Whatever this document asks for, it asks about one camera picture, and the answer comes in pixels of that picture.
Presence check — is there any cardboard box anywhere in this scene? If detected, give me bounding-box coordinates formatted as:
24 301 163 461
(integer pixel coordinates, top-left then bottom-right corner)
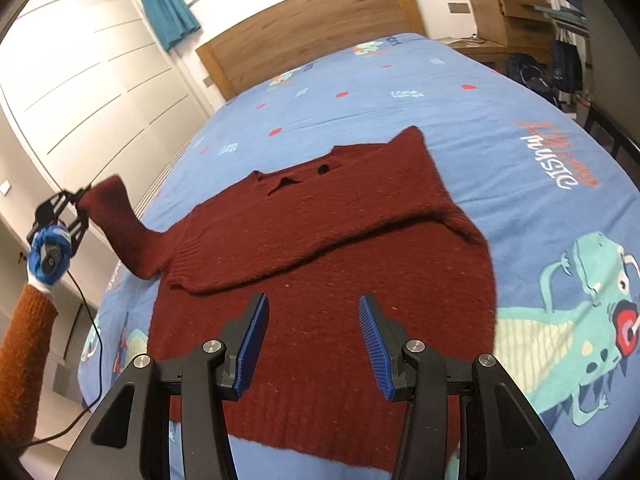
466 0 558 48

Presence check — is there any person's left forearm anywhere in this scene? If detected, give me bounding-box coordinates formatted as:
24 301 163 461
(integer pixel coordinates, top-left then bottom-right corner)
0 282 60 456

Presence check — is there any teal curtain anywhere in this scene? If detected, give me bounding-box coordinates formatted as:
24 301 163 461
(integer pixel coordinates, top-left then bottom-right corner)
131 0 202 52

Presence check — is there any dark red knit sweater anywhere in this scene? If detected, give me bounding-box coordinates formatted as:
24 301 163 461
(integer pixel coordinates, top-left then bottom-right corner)
80 126 501 473

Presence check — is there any black cable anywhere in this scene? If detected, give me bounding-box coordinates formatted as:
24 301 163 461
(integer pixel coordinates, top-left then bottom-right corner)
10 267 104 456

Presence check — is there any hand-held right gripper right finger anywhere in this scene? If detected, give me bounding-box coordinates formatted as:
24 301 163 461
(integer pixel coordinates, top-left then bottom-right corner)
358 294 576 480

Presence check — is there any blue printed bed sheet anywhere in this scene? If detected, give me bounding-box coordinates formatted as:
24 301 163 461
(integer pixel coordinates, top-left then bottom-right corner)
77 32 640 480

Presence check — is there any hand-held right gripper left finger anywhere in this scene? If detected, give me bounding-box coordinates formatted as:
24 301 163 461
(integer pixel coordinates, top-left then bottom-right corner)
55 293 271 480

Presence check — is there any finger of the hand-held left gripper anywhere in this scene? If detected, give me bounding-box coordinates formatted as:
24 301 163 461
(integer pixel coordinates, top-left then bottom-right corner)
66 205 92 257
34 188 92 228

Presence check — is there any wooden headboard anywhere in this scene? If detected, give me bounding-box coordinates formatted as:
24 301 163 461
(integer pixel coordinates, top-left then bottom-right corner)
196 0 428 102

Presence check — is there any white wardrobe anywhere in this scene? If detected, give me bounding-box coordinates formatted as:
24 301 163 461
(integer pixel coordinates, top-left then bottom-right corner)
0 0 218 221

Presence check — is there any dark backpack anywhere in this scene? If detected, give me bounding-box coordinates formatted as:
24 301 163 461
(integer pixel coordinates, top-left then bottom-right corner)
505 52 557 104

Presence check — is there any person's left hand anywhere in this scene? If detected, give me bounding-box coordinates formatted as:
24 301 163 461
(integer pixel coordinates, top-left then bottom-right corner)
26 224 74 295

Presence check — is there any wooden nightstand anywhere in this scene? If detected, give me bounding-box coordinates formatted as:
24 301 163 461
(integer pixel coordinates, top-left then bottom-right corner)
450 40 516 75

